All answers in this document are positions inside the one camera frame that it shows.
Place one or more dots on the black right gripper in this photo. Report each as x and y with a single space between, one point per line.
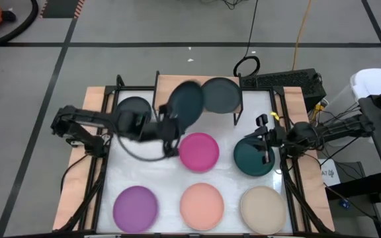
276 136

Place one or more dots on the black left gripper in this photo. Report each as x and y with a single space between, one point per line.
165 130

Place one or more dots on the dark teal blue plate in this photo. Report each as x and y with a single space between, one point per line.
187 102

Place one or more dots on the dark green plate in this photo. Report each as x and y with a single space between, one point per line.
246 162

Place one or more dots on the dark navy plate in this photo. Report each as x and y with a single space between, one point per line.
132 104

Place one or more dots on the magenta plate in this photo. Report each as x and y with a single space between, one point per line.
198 152

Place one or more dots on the beige plate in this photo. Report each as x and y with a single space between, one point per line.
263 210

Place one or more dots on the peach plate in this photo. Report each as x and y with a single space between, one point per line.
202 206

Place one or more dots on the purple plate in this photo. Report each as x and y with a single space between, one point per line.
136 209

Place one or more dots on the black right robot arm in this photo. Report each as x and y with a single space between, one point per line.
342 127

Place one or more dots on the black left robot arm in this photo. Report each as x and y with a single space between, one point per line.
78 119

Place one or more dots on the wooden shelf with black legs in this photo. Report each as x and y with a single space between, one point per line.
164 89

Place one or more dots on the yellow tag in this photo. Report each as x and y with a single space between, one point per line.
274 116

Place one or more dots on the dark grey plate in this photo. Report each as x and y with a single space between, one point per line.
222 96

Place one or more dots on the white paper label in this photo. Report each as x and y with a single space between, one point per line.
331 173

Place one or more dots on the small blue object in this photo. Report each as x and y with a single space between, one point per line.
344 204

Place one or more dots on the white chair back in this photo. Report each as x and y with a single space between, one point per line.
372 81

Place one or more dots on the dark mat with striped edges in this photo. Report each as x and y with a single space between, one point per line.
59 8

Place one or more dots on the black metal table frame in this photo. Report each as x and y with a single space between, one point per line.
127 88

